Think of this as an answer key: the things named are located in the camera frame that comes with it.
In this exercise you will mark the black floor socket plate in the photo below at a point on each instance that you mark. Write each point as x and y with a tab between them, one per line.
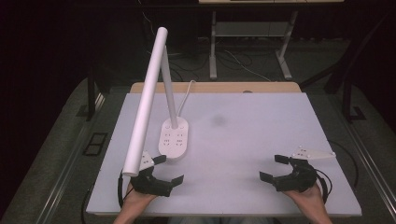
95	143

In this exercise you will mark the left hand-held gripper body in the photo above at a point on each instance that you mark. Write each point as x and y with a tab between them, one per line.
149	183

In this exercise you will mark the white desk lamp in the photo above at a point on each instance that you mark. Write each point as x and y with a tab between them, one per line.
145	104

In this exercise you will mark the grey metal frame desk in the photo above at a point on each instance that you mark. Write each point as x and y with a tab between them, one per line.
249	29

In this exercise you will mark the black metal stand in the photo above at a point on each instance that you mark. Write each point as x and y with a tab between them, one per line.
348	77
91	96

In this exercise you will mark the person's left hand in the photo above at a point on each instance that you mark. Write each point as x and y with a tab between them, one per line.
137	200

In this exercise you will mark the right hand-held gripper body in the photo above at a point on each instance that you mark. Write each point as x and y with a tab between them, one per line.
299	180

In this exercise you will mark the person's right hand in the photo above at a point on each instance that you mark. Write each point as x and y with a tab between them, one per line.
306	199

